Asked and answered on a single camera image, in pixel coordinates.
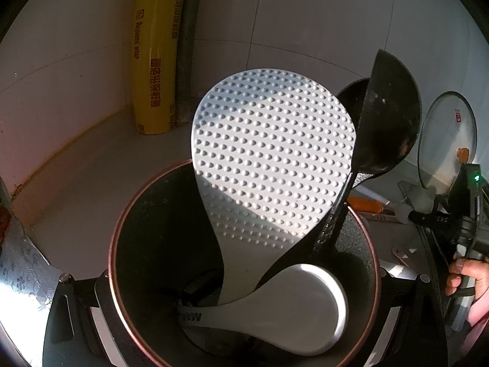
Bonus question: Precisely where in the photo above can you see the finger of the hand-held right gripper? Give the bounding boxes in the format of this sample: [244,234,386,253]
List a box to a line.
[408,209,458,228]

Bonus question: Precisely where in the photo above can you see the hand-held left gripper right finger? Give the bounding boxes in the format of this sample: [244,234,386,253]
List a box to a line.
[344,271,454,367]

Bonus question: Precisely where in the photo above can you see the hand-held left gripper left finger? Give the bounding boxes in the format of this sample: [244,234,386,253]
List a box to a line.
[44,272,139,367]

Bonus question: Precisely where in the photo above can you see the red cylindrical holder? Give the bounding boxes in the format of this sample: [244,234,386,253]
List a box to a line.
[108,160,383,367]

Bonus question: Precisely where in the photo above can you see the large black ladle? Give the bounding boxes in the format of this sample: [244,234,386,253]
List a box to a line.
[311,48,423,254]

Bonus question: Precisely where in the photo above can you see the white printed rice spoon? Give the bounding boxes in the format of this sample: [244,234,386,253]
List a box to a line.
[176,262,351,357]

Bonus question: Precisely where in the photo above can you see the white dotted rice paddle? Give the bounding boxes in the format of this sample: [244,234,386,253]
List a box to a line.
[189,68,362,307]

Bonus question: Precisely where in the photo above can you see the person's right forearm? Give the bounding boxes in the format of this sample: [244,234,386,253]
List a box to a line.
[458,294,489,357]

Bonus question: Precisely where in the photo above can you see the person's right hand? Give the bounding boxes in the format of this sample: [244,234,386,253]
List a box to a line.
[445,258,489,299]

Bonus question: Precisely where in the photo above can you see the stainless gas stove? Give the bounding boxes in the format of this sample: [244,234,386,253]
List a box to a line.
[397,180,459,314]

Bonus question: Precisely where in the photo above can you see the silver foil sheet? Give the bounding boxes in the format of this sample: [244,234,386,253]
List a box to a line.
[0,214,74,316]

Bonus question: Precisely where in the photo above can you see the glass pot lid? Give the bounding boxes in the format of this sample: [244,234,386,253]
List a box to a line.
[416,91,478,191]

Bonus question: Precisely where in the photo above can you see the yellow cling wrap box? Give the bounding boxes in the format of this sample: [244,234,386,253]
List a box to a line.
[131,0,191,135]

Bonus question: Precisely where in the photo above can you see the grey pipe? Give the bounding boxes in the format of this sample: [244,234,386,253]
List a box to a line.
[175,0,207,127]

